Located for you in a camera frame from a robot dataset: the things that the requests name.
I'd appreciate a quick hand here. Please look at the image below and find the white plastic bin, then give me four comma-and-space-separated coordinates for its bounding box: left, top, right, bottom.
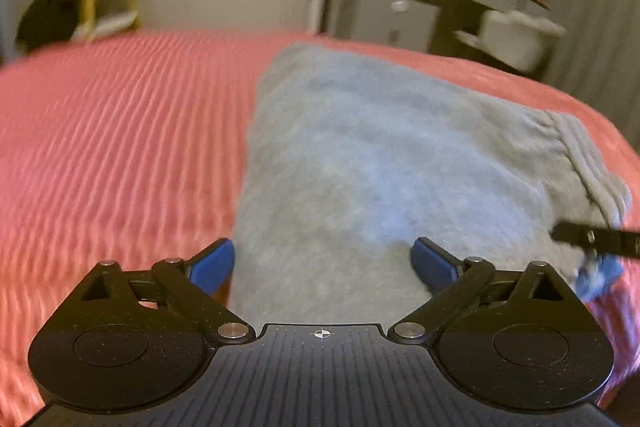
455, 9, 567, 74

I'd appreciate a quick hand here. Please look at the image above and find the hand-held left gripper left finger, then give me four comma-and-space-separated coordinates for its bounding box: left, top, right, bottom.
65, 237, 256, 343

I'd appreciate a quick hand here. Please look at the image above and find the grey-blue sweater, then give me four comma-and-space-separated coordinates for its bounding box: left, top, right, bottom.
232, 43, 633, 325

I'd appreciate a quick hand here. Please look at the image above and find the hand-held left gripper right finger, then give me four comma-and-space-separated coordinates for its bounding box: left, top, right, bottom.
389, 236, 586, 344

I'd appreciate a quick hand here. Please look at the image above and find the black bag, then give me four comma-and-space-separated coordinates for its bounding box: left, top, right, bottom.
14, 0, 84, 56

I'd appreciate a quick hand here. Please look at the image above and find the red ribbed bedspread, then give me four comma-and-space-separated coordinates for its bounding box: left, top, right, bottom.
0, 29, 640, 427

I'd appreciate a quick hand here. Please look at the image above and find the white drawer cabinet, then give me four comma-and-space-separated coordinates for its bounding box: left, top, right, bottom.
334, 0, 442, 54

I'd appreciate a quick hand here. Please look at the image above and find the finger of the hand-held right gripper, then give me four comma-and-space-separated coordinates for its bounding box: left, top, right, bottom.
550, 221, 640, 303

